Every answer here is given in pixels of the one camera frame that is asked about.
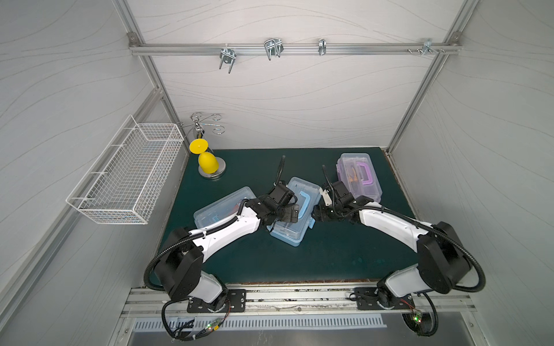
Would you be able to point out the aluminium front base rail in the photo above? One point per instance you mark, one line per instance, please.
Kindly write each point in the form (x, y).
(293, 299)

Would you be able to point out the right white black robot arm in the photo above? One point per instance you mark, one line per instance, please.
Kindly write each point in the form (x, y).
(444, 265)

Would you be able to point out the white wire basket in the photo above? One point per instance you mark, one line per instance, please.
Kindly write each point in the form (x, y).
(125, 181)

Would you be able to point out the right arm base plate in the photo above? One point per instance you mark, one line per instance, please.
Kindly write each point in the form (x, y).
(368, 298)

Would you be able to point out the aluminium crossbar rail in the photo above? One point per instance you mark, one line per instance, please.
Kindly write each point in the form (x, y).
(290, 49)

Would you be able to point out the right metal bracket hook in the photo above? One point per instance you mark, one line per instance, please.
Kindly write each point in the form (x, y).
(427, 49)

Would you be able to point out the yellow cone on metal stand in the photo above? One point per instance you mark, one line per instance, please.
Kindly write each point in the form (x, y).
(210, 166)

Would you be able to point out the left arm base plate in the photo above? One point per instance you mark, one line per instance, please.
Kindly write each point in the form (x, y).
(233, 300)

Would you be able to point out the left metal hook clamp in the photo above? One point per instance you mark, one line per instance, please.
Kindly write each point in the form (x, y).
(227, 57)

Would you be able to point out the wire hook rack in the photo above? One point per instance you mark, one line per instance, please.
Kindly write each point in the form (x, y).
(201, 122)

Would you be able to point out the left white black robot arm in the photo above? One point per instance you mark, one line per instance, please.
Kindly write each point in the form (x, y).
(178, 268)

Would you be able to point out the orange black pliers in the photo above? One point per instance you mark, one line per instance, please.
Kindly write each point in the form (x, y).
(352, 175)

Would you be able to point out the middle metal hook clamp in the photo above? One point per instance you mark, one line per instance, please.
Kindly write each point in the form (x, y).
(273, 47)

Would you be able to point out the blue clear toolbox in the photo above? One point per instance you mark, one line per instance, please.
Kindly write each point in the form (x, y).
(222, 208)
(308, 196)

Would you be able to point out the metal hook clamp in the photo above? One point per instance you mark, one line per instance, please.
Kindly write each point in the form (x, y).
(273, 47)
(227, 57)

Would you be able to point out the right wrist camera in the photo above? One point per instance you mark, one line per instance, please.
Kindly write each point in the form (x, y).
(326, 196)

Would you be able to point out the small metal clamp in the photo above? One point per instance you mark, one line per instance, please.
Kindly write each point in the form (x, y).
(322, 47)

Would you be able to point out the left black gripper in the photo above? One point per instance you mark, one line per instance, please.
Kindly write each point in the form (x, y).
(290, 213)

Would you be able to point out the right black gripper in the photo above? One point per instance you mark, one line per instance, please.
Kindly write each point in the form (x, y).
(321, 212)

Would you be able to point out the purple clear toolbox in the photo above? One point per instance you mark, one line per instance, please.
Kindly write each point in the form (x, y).
(368, 184)

